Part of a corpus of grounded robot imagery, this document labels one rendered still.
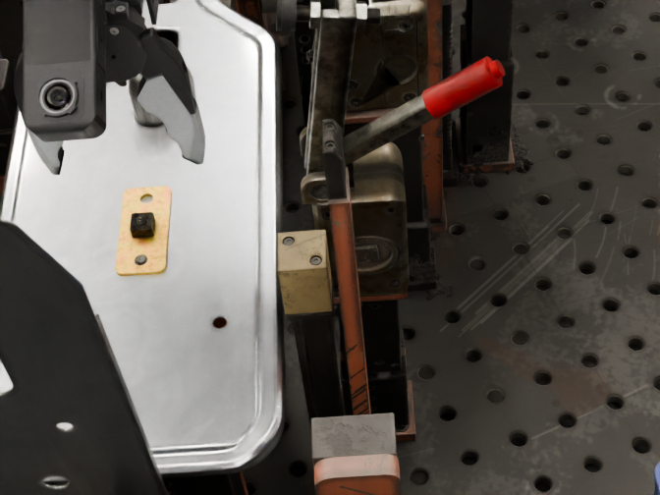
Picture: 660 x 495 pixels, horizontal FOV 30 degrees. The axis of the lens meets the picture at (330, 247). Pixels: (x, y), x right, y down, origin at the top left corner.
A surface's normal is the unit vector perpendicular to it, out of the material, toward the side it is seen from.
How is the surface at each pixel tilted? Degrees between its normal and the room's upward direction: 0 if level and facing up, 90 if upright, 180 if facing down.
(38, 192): 0
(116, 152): 0
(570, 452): 0
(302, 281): 90
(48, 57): 27
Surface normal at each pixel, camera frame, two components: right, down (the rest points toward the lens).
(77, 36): -0.10, -0.19
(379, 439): -0.07, -0.61
